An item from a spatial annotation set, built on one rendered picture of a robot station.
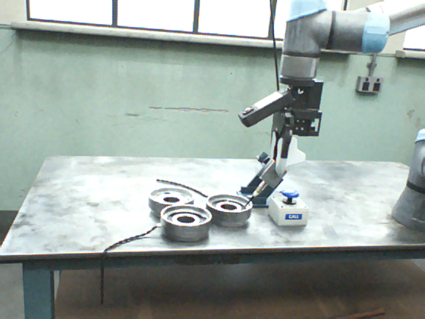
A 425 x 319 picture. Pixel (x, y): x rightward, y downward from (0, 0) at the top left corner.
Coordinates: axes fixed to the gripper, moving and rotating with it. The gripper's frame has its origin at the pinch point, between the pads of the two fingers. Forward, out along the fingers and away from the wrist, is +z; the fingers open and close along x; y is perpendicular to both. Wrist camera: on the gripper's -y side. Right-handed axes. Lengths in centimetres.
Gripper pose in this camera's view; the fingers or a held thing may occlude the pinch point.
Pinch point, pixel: (275, 169)
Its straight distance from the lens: 98.1
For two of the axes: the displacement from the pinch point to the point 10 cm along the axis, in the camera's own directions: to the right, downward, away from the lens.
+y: 9.8, 0.3, 1.7
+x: -1.6, -3.1, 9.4
